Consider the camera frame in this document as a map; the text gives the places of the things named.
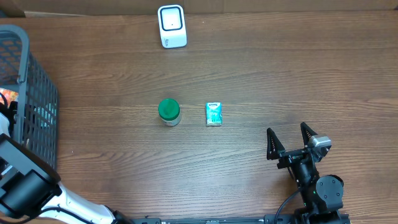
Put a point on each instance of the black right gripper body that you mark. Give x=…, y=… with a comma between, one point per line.
x=303, y=172

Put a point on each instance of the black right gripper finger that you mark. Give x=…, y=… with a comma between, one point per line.
x=308, y=135
x=274, y=146

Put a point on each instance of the teal tissue pack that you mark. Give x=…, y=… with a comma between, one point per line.
x=214, y=114

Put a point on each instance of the green lid jar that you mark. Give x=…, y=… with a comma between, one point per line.
x=169, y=112

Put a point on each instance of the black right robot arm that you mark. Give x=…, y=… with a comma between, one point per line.
x=322, y=196

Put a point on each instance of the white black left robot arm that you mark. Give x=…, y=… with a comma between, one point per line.
x=31, y=188

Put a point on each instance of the white barcode scanner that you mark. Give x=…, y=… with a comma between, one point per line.
x=173, y=33

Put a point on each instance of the dark mesh basket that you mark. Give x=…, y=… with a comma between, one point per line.
x=35, y=120

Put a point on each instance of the orange packet in basket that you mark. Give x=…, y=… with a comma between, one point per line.
x=9, y=95

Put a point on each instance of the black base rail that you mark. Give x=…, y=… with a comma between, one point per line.
x=217, y=220

